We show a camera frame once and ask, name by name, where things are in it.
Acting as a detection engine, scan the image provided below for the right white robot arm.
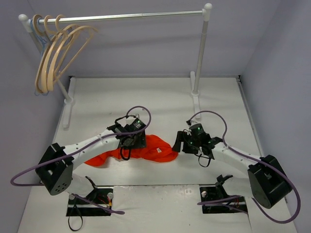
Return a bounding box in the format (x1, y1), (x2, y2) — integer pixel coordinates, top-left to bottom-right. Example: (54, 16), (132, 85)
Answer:
(172, 123), (292, 209)

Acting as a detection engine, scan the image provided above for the left wooden hanger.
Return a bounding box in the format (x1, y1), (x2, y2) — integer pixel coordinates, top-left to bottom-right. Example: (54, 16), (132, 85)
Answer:
(30, 15), (63, 95)

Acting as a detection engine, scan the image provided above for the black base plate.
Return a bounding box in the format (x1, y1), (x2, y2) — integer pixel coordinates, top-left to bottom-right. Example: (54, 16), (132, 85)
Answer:
(199, 185), (248, 215)
(66, 187), (113, 216)

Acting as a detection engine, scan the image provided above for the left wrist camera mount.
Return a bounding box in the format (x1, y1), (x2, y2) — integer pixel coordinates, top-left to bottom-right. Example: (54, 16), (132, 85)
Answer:
(125, 114), (140, 125)

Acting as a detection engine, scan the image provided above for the right black loop cable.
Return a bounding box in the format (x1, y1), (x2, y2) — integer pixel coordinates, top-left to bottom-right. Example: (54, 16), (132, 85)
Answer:
(198, 154), (212, 168)

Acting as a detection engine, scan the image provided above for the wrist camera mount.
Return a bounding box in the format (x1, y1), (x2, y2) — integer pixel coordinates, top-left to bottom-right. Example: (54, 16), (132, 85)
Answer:
(125, 114), (140, 125)
(186, 119), (196, 127)

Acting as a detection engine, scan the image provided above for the left black loop cable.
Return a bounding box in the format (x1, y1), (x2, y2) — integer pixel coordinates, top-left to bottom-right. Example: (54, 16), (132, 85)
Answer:
(114, 116), (137, 161)

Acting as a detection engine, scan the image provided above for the wooden hanger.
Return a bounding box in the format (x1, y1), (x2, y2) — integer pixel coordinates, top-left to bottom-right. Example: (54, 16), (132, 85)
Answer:
(30, 15), (63, 95)
(35, 15), (98, 94)
(48, 15), (98, 85)

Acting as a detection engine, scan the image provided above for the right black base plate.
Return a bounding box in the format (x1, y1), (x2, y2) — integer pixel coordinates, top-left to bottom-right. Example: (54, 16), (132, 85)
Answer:
(199, 185), (248, 215)

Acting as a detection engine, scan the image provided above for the blue wire hanger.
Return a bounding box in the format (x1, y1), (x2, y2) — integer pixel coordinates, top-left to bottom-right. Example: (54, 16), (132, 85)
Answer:
(29, 14), (53, 96)

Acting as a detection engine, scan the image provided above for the orange t shirt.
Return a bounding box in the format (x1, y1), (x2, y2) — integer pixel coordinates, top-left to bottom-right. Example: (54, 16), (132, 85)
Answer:
(85, 134), (178, 167)

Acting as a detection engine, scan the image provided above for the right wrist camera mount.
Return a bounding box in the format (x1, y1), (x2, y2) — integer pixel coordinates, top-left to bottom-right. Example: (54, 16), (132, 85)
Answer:
(186, 119), (196, 127)

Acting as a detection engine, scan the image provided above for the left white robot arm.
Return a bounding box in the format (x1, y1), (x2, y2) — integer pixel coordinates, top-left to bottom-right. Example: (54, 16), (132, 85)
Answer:
(35, 116), (146, 204)

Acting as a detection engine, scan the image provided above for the silver white clothes rack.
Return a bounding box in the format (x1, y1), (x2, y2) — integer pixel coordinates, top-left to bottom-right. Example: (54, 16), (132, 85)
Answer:
(18, 3), (212, 129)

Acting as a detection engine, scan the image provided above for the middle wooden hanger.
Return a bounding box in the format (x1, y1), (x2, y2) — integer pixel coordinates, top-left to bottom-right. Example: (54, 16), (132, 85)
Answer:
(35, 15), (98, 94)

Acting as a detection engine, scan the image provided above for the right wooden hanger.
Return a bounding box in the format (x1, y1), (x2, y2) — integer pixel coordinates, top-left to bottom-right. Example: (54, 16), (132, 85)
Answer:
(48, 15), (98, 85)

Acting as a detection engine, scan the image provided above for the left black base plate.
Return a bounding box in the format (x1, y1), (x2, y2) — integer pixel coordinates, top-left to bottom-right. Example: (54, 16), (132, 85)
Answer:
(66, 187), (113, 216)

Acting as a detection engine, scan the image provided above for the black loop cable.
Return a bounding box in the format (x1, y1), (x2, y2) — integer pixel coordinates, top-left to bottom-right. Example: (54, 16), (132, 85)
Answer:
(198, 154), (212, 168)
(114, 116), (137, 161)

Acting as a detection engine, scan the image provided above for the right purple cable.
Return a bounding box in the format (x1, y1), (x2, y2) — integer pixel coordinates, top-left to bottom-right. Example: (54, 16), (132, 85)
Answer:
(189, 110), (302, 224)

